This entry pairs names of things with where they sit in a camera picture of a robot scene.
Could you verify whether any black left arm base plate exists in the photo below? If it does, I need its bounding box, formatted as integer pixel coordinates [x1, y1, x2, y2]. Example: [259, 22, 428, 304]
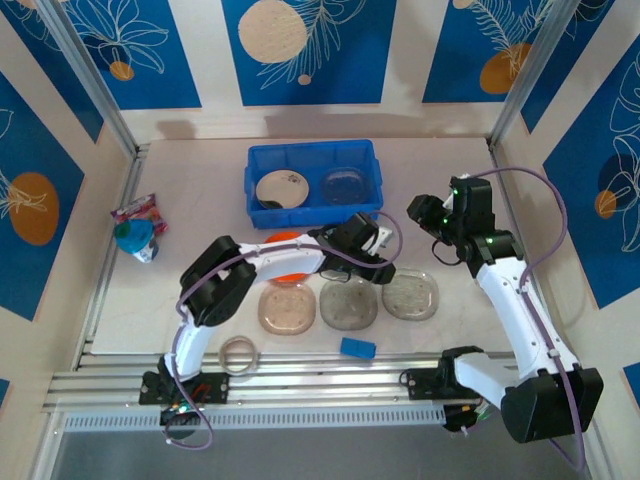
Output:
[138, 372, 230, 406]

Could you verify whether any smoky grey transparent plate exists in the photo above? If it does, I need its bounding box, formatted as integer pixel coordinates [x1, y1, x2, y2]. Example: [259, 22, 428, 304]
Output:
[320, 168, 367, 206]

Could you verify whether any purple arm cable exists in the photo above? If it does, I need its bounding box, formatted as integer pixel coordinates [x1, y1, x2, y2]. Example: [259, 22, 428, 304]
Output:
[467, 167, 589, 474]
[162, 209, 404, 449]

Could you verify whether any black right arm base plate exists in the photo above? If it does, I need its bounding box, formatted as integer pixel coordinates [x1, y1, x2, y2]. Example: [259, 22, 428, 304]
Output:
[404, 368, 499, 401]

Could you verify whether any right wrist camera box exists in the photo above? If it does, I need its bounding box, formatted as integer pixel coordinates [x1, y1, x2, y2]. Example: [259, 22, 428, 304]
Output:
[446, 172, 471, 211]

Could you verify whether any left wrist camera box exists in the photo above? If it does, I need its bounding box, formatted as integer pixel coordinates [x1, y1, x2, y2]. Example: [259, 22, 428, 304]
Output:
[367, 227, 394, 251]

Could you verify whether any colourful snack bag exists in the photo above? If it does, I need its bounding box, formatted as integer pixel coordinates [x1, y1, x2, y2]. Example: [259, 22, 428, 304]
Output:
[109, 193, 170, 236]

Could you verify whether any clear tape roll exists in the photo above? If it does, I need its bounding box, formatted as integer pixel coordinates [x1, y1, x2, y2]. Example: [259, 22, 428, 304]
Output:
[218, 335, 260, 376]

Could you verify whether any pinkish clear square plate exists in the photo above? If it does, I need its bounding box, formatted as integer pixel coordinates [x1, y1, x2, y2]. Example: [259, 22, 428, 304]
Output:
[257, 282, 317, 335]

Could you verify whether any blue plastic bin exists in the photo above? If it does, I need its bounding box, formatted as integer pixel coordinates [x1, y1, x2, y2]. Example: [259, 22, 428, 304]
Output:
[243, 138, 386, 230]

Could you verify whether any blue plastic cup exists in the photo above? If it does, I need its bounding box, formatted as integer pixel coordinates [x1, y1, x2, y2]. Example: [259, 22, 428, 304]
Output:
[114, 221, 161, 265]

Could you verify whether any white slotted cable duct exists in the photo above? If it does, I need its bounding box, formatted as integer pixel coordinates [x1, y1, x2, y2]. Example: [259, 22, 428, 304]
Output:
[62, 405, 447, 432]

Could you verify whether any beige round plate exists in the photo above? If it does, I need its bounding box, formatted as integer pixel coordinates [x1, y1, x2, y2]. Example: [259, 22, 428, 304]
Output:
[255, 169, 310, 210]

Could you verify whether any aluminium corner post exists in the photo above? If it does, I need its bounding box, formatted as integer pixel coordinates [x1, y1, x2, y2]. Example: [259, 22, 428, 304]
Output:
[37, 0, 141, 157]
[488, 0, 584, 151]

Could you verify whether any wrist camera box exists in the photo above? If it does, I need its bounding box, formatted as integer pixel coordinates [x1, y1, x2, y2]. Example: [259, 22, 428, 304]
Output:
[446, 172, 471, 211]
[367, 227, 394, 251]

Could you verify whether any orange plastic plate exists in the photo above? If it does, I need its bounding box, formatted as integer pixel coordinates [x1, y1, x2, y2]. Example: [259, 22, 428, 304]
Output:
[262, 229, 309, 287]

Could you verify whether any small blue block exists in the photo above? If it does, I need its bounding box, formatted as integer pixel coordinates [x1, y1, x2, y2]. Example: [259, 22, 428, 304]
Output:
[339, 337, 377, 360]

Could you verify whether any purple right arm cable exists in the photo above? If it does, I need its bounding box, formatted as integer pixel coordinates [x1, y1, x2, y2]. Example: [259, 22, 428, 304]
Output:
[467, 167, 589, 474]

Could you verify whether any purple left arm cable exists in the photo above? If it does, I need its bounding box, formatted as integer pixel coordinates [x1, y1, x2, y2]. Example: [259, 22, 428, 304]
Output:
[162, 209, 404, 449]

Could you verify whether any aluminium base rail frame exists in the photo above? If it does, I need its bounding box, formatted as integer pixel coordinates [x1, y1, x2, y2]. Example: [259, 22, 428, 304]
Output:
[42, 349, 596, 412]

